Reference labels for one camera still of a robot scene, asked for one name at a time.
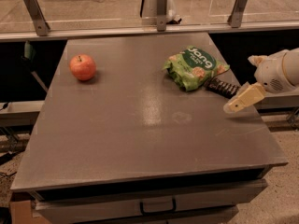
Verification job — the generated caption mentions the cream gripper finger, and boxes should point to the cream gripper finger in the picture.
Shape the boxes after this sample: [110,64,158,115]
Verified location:
[248,55,266,67]
[223,82,266,114]

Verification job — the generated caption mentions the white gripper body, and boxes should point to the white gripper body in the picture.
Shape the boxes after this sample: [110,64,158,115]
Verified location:
[254,49,296,93]

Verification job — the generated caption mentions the black rxbar chocolate bar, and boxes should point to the black rxbar chocolate bar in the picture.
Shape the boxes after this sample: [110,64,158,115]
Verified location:
[204,77,240,99]

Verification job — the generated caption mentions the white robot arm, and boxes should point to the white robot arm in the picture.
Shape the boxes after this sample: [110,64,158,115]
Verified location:
[223,49,299,114]

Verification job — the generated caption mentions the green rice chip bag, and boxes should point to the green rice chip bag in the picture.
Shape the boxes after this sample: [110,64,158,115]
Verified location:
[163,46,230,91]

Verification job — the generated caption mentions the metal railing bar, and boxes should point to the metal railing bar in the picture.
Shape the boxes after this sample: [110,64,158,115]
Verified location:
[0,21,299,43]

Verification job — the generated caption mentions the red apple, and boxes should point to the red apple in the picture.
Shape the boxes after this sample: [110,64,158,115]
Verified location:
[69,54,96,81]

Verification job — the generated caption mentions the right metal bracket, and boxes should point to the right metal bracket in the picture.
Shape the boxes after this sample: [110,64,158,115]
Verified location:
[228,0,248,28]

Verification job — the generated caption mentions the metal bracket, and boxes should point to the metal bracket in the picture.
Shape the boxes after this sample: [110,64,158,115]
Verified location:
[228,0,248,28]
[156,0,167,32]
[23,0,50,36]

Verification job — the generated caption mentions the grey drawer with black handle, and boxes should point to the grey drawer with black handle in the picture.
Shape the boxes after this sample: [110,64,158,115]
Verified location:
[36,179,267,224]

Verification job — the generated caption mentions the middle metal bracket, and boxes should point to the middle metal bracket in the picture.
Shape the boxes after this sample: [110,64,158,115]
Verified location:
[156,0,167,32]

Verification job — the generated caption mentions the left metal bracket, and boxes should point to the left metal bracket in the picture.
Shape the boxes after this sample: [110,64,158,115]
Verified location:
[23,0,50,36]

